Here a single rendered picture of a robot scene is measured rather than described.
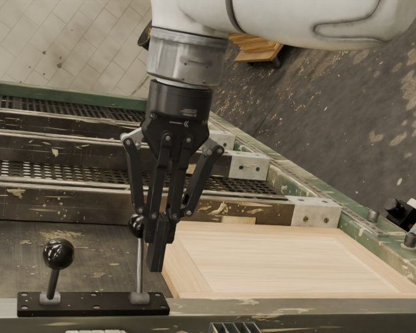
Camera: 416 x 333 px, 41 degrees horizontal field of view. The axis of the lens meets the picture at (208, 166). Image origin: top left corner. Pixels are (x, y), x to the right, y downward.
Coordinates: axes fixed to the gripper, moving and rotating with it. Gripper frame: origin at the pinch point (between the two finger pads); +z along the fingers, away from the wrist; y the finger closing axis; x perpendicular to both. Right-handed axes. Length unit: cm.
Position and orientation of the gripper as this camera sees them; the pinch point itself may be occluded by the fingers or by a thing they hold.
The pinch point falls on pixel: (157, 242)
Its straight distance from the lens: 72.1
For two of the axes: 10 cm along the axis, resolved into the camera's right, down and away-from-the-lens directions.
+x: -3.0, -2.8, 9.1
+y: 9.4, 0.8, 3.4
